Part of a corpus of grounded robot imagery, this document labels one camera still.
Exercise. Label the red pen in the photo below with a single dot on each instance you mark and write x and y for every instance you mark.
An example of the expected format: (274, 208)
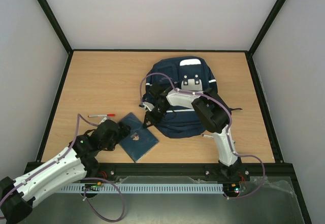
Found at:
(102, 115)

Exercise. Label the black aluminium frame rail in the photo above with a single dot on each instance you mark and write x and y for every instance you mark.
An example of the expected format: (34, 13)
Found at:
(194, 170)

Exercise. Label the dark blue hardcover book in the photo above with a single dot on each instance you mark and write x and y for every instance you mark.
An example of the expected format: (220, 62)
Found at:
(140, 140)

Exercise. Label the light blue slotted cable duct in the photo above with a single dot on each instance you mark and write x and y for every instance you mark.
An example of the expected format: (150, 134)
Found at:
(134, 188)

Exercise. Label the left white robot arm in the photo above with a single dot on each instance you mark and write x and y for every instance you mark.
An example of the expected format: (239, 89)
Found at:
(75, 162)

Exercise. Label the purple marker pen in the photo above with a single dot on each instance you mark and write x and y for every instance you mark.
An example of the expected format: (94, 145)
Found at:
(207, 136)

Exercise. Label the navy blue student backpack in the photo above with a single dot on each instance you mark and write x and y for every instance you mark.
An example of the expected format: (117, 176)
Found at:
(188, 73)

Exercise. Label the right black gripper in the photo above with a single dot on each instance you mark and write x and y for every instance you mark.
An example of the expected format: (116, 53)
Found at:
(152, 114)

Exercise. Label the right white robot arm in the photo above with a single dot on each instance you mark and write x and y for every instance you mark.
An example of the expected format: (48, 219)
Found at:
(213, 113)

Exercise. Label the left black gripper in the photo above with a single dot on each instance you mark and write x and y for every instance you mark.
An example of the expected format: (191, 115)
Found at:
(122, 136)

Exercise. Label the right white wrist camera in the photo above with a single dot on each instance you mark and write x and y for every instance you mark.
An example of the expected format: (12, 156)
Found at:
(146, 106)

